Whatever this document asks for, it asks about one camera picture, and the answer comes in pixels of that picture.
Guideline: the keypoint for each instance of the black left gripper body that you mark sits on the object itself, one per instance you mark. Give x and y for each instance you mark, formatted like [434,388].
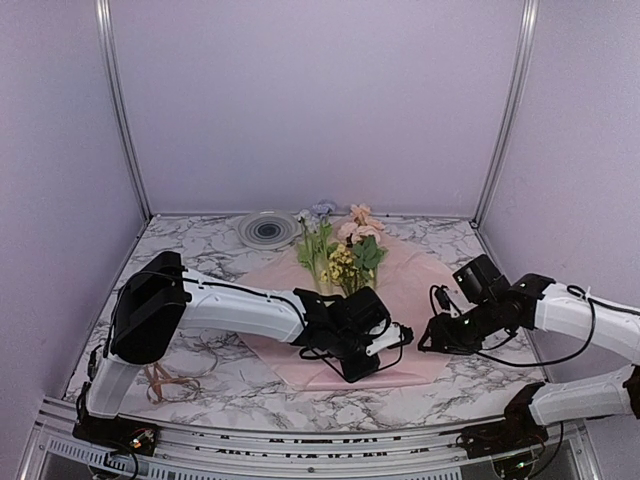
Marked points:
[352,369]

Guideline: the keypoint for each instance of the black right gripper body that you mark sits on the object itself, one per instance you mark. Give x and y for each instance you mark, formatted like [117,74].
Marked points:
[466,338]

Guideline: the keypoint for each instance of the pink wrapping paper sheet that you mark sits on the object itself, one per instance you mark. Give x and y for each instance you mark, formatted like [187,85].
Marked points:
[404,278]

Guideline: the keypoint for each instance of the yellow fake flower bunch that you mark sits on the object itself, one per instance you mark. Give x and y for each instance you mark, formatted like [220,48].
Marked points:
[341,271]

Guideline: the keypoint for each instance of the blue fake flower stem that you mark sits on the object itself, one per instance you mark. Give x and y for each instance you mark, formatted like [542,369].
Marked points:
[312,250]

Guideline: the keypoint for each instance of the large pink fake rose stem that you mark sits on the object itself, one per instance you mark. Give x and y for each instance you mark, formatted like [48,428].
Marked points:
[362,235]

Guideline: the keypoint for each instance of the beige raffia ribbon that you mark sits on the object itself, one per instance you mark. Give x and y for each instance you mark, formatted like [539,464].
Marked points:
[179,377]

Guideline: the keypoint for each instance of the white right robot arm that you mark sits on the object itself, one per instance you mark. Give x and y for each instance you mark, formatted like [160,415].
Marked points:
[541,304]

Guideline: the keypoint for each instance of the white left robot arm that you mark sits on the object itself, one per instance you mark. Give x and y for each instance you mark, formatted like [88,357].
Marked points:
[165,295]

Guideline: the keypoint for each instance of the striped grey ceramic plate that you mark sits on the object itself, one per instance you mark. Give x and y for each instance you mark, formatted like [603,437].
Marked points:
[268,230]

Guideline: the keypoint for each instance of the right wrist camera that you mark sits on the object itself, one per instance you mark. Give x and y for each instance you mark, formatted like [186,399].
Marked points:
[441,302]

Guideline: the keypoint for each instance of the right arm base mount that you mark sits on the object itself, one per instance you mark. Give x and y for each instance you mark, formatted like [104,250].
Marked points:
[517,429]

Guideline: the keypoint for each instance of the aluminium front rail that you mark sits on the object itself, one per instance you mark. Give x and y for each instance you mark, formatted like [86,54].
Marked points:
[198,452]

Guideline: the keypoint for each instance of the right aluminium frame post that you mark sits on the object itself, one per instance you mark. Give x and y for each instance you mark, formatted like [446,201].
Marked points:
[515,92]

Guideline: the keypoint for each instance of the aluminium frame post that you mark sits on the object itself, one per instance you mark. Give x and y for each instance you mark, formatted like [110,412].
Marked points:
[110,61]
[515,92]

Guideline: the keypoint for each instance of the left aluminium frame post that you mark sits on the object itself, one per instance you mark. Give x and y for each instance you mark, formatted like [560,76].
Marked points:
[110,61]

